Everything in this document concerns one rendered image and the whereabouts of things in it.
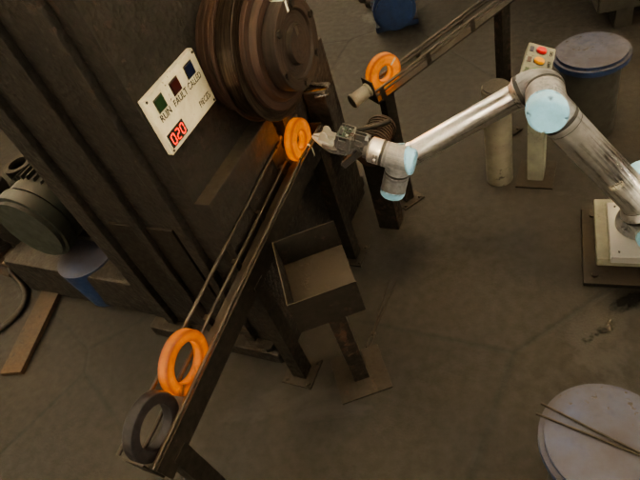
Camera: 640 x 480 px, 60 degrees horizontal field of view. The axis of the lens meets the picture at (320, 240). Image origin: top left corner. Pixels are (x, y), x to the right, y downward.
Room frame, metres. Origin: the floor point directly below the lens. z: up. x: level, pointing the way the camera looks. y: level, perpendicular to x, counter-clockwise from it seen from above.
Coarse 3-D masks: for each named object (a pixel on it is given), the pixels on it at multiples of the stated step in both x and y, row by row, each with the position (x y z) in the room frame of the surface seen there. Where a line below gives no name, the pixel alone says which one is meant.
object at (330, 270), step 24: (288, 240) 1.25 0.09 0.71; (312, 240) 1.24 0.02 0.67; (336, 240) 1.24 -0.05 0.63; (288, 264) 1.25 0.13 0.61; (312, 264) 1.21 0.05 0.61; (336, 264) 1.17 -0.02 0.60; (288, 288) 1.12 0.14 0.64; (312, 288) 1.12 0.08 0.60; (336, 288) 0.99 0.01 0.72; (312, 312) 0.99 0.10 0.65; (336, 312) 0.99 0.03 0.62; (336, 336) 1.11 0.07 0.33; (336, 360) 1.23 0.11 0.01; (360, 360) 1.11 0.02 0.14; (360, 384) 1.09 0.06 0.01; (384, 384) 1.06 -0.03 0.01
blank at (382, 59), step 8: (376, 56) 1.96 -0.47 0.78; (384, 56) 1.95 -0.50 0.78; (392, 56) 1.96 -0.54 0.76; (376, 64) 1.93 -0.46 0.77; (384, 64) 1.94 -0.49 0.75; (392, 64) 1.96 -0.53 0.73; (368, 72) 1.94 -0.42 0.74; (376, 72) 1.93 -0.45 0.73; (392, 72) 1.95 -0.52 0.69; (376, 80) 1.93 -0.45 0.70; (384, 80) 1.95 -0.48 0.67; (376, 88) 1.93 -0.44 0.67; (384, 88) 1.94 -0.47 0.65
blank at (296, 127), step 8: (296, 120) 1.70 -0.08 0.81; (304, 120) 1.73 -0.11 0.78; (288, 128) 1.68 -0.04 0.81; (296, 128) 1.68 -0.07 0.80; (304, 128) 1.72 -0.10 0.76; (288, 136) 1.65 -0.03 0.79; (296, 136) 1.66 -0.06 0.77; (304, 136) 1.71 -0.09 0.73; (288, 144) 1.64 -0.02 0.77; (296, 144) 1.65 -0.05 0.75; (304, 144) 1.70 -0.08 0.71; (288, 152) 1.64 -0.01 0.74; (296, 152) 1.64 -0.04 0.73; (296, 160) 1.64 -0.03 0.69
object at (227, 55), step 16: (224, 0) 1.62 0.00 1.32; (240, 0) 1.60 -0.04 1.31; (224, 16) 1.58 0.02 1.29; (224, 32) 1.55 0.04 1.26; (224, 48) 1.53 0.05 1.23; (224, 64) 1.53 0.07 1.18; (240, 64) 1.51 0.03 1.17; (224, 80) 1.53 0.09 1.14; (240, 80) 1.49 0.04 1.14; (240, 96) 1.51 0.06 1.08; (256, 112) 1.50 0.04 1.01; (272, 112) 1.56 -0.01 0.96; (288, 112) 1.62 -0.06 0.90
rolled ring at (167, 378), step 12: (180, 336) 0.99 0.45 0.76; (192, 336) 1.02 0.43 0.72; (204, 336) 1.04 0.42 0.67; (168, 348) 0.97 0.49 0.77; (180, 348) 0.97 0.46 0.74; (192, 348) 1.03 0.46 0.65; (204, 348) 1.02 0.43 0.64; (168, 360) 0.93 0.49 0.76; (168, 372) 0.91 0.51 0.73; (192, 372) 0.97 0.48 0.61; (168, 384) 0.90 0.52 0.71; (180, 384) 0.92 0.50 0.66
